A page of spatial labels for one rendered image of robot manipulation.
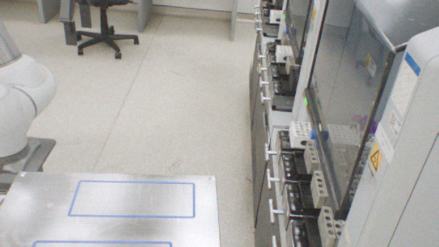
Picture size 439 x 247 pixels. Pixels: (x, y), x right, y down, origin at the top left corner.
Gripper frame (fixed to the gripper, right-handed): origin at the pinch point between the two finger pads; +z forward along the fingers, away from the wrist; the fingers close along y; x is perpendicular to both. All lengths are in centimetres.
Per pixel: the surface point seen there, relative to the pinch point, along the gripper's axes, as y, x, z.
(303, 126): -12, 74, 34
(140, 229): 39, 25, 38
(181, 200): 27, 34, 38
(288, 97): -44, 73, 40
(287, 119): -37, 73, 46
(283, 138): -10, 67, 38
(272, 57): -81, 68, 38
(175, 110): -152, 11, 120
